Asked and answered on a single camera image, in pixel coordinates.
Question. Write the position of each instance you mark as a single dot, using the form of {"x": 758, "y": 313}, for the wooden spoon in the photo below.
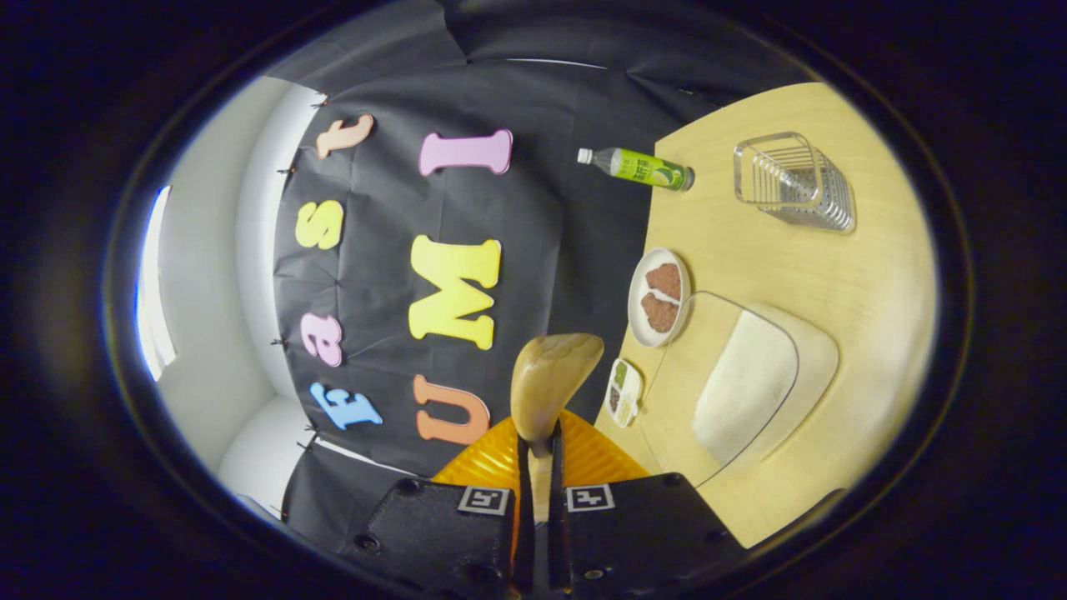
{"x": 550, "y": 375}

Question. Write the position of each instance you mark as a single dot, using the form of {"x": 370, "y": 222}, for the brown meat piece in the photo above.
{"x": 658, "y": 314}
{"x": 664, "y": 281}

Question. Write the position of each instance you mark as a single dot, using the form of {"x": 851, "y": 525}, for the ceiling light panel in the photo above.
{"x": 154, "y": 292}

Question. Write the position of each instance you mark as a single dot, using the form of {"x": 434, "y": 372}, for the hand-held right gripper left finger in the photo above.
{"x": 523, "y": 533}

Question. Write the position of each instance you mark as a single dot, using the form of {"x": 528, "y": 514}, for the green tea bottle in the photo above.
{"x": 642, "y": 167}

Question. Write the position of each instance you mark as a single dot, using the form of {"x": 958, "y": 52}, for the white round plate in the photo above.
{"x": 635, "y": 300}

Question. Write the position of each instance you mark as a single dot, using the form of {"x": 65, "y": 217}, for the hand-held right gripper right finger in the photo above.
{"x": 557, "y": 533}

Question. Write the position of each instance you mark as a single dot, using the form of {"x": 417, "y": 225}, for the white divided sauce dish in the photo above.
{"x": 623, "y": 393}

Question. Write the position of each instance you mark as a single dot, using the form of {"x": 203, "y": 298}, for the glass dish of rice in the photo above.
{"x": 742, "y": 383}

